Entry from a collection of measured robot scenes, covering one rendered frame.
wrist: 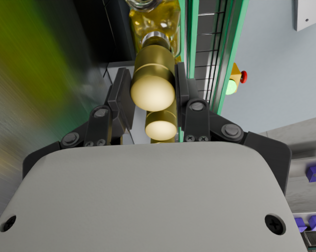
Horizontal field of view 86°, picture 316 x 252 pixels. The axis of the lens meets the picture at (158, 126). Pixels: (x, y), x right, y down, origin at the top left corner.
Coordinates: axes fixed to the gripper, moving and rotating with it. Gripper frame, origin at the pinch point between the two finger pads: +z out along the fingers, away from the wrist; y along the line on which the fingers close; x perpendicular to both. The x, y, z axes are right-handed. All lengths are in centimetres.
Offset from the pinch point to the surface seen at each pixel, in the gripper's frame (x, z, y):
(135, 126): -37.1, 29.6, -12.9
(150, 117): -4.3, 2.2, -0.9
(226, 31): -6.6, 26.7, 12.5
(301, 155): -249, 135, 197
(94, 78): -7.9, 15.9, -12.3
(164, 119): -4.2, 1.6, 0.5
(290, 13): -16, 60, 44
